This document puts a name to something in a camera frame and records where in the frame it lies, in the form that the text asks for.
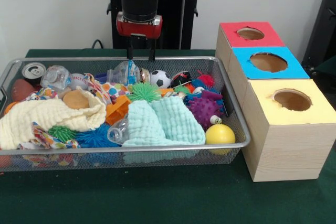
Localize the black and white soccer ball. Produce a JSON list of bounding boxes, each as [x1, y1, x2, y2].
[[149, 70, 172, 89]]

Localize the green stringy koosh ball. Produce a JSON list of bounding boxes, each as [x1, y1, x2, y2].
[[127, 81, 161, 103]]

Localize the mint green cloth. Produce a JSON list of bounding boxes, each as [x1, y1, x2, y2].
[[122, 95, 206, 148]]

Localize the wooden box with three holes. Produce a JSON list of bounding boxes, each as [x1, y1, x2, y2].
[[215, 21, 336, 183]]

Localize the cream yellow cloth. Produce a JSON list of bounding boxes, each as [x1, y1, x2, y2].
[[0, 87, 107, 151]]

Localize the blue stringy koosh ball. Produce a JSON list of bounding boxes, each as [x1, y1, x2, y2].
[[75, 123, 116, 148]]

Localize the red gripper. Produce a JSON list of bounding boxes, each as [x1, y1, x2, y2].
[[116, 11, 163, 61]]

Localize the yellow smooth ball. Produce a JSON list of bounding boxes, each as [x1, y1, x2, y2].
[[205, 124, 236, 156]]

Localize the purple spiky ball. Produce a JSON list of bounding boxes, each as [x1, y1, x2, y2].
[[186, 95, 224, 130]]

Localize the shallow metal mesh bin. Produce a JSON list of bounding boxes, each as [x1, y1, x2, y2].
[[0, 56, 251, 174]]

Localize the orange plastic block toy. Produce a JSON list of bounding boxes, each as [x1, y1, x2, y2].
[[104, 94, 132, 126]]

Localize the silver topped drink can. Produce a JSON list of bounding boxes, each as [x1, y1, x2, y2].
[[21, 62, 47, 86]]

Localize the black chair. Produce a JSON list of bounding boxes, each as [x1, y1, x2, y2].
[[301, 0, 336, 72]]

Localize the tan foam ball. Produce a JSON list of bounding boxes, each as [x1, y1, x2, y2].
[[62, 89, 91, 110]]

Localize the dark green table cloth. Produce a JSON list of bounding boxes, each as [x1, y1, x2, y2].
[[0, 48, 336, 224]]

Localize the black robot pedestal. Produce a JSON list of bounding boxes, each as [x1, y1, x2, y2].
[[101, 0, 212, 50]]

